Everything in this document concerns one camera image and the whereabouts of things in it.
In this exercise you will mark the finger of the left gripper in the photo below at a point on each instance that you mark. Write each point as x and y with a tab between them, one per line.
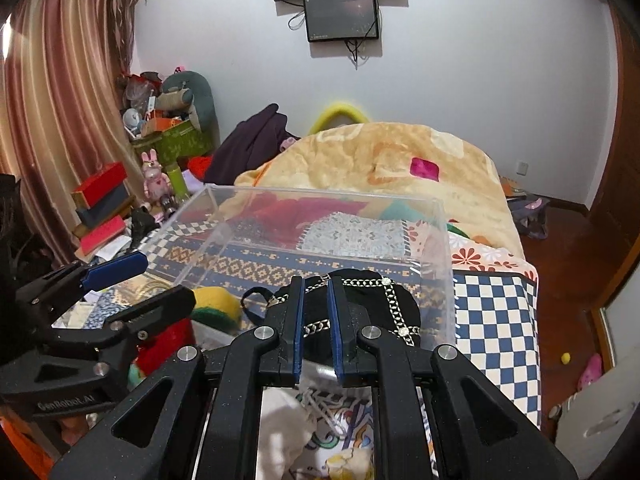
151	316
73	282

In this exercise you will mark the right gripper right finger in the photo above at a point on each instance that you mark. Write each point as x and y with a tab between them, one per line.
435	414

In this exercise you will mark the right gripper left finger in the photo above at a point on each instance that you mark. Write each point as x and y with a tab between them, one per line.
197	416

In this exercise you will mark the clear plastic storage box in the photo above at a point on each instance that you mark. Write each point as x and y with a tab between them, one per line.
238	238

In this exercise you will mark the black studded pouch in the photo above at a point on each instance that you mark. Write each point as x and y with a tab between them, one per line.
389	305

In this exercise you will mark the red box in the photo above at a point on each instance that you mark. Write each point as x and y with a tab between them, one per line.
97	186

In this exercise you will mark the pink rabbit toy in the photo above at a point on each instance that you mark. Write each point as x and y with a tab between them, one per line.
156	183

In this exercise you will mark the green bottle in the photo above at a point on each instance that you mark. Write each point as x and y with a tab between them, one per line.
177	181

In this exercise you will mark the patchwork patterned bedspread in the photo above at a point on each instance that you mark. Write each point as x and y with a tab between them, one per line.
319	430

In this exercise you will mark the green cardboard box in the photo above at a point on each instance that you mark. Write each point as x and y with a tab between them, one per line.
180	141

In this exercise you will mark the dark purple garment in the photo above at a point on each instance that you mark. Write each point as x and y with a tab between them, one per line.
252	143

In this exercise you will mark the grey green plush toy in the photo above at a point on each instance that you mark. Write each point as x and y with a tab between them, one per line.
188	92

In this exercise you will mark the pink striped curtain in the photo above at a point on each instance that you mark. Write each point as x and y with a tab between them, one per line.
60	106

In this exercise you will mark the brown wooden door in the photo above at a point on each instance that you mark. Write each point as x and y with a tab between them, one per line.
616	206

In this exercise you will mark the beige fleece blanket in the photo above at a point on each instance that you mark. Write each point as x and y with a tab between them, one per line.
390	158

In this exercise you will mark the small wall monitor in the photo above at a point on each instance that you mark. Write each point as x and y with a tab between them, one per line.
333	20

